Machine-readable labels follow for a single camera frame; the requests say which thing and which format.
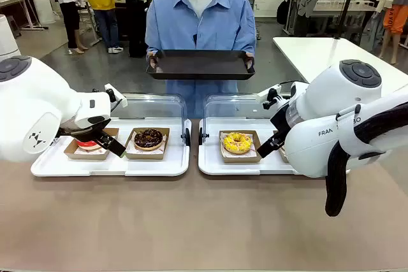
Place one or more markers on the large white desk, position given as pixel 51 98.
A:
pixel 318 52

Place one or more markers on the long gray work table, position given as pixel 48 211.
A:
pixel 331 6

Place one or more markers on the black stand pole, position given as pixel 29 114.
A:
pixel 345 7

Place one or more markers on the yellow glazed donut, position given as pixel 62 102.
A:
pixel 237 144

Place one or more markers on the clear plastic display lid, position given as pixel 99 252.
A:
pixel 153 106
pixel 229 106

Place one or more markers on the red glazed donut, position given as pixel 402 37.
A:
pixel 83 155
pixel 87 146

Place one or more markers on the chocolate sprinkled donut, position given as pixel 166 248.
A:
pixel 148 139

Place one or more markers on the white cylindrical air purifier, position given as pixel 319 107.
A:
pixel 6 39

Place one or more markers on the black bag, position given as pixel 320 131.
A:
pixel 282 12

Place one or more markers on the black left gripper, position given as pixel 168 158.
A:
pixel 86 132

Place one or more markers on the chocolate donut in box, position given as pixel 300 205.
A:
pixel 143 155

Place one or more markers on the person's right hand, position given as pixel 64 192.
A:
pixel 153 60

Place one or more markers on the person's left forearm blue sleeve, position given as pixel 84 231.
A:
pixel 248 46

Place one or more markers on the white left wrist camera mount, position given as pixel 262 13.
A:
pixel 119 97

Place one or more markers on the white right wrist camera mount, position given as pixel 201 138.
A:
pixel 281 101

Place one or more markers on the black serving tray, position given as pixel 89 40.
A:
pixel 201 65

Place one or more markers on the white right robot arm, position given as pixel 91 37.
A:
pixel 318 147

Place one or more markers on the person's left hand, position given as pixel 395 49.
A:
pixel 251 61

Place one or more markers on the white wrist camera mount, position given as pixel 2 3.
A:
pixel 281 101
pixel 119 97

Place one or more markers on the white display tray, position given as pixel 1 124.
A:
pixel 236 168
pixel 143 167

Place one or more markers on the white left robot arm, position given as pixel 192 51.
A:
pixel 32 103

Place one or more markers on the person in blue shirt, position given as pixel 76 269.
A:
pixel 204 30

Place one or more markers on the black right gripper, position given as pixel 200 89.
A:
pixel 280 120

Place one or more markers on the person's right forearm blue sleeve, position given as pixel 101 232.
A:
pixel 153 46

